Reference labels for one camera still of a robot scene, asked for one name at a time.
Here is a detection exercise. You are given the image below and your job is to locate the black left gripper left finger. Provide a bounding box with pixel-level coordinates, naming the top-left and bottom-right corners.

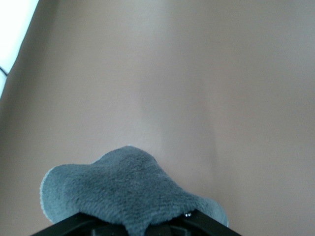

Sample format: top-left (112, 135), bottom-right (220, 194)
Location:
top-left (31, 212), bottom-right (128, 236)

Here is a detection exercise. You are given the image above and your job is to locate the grey microfibre towel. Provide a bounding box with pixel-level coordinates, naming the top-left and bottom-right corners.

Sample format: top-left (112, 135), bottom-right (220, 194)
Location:
top-left (39, 145), bottom-right (229, 236)

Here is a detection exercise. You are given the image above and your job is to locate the brown table cover sheet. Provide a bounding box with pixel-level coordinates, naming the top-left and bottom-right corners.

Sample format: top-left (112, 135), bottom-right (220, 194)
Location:
top-left (0, 0), bottom-right (315, 236)

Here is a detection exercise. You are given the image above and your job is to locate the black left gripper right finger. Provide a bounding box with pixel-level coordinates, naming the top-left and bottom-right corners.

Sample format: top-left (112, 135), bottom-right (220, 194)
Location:
top-left (147, 208), bottom-right (242, 236)

